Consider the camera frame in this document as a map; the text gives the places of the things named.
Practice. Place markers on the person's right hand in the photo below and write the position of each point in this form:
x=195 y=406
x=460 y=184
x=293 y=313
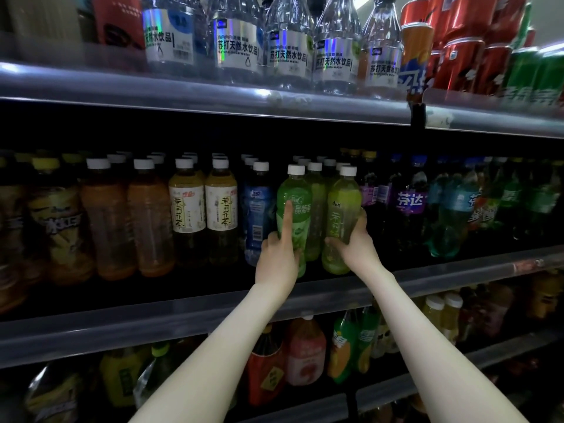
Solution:
x=361 y=255

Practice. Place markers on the person's left hand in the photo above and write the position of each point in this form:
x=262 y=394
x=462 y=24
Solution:
x=278 y=264

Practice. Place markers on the green tea bottle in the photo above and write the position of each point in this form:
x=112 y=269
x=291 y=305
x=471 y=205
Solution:
x=345 y=202

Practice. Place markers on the dark grey store shelving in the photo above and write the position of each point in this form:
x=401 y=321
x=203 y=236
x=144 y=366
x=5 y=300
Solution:
x=176 y=88

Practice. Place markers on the person's left forearm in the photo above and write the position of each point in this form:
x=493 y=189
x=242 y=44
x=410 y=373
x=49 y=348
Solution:
x=211 y=365

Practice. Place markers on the person's right forearm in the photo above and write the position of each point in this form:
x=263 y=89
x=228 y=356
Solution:
x=441 y=365

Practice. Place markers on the red price tag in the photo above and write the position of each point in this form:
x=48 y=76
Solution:
x=529 y=266

